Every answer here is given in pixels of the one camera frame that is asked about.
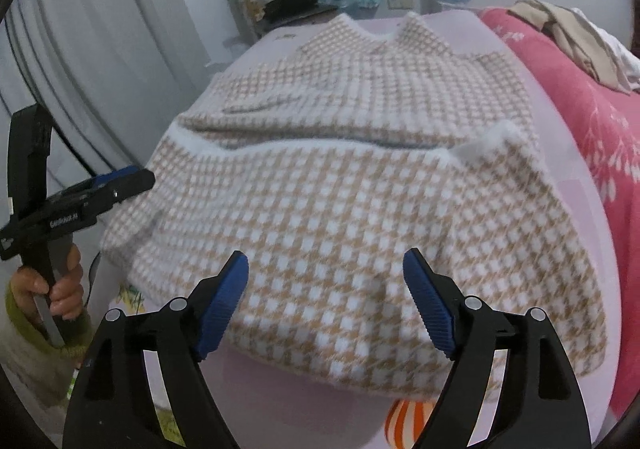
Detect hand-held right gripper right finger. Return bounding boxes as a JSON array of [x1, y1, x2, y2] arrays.
[[404, 248, 586, 449]]

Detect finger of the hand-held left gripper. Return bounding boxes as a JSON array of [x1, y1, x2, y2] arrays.
[[92, 166, 142, 187], [95, 169, 156, 210]]

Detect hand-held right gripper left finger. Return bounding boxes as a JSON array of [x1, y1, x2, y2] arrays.
[[62, 251, 249, 449]]

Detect beige white houndstooth coat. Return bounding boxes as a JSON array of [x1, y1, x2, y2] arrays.
[[100, 11, 611, 402]]

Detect person's left forearm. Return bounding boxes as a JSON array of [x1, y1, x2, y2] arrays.
[[4, 286, 96, 410]]

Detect beige clothes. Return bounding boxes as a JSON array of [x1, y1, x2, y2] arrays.
[[510, 0, 633, 94]]

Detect person's left hand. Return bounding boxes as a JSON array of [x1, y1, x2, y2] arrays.
[[9, 246, 85, 322]]

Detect yellow green printed sheet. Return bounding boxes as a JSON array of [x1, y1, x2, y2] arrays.
[[112, 281, 148, 317]]

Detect white curtain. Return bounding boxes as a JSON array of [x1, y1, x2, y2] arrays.
[[0, 0, 236, 280]]

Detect orange striped ball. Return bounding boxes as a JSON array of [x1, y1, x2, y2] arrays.
[[384, 399, 433, 449]]

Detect glossy lilac mat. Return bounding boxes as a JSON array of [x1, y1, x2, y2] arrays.
[[90, 11, 631, 449]]

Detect black cloth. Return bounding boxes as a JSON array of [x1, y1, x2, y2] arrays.
[[262, 0, 319, 20]]

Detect pink floral blanket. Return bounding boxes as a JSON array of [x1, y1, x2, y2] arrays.
[[477, 6, 640, 425]]

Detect white water dispenser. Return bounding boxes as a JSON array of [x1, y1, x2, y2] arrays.
[[420, 0, 476, 16]]

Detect white cloth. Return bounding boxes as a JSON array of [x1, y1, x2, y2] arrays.
[[570, 9, 640, 90]]

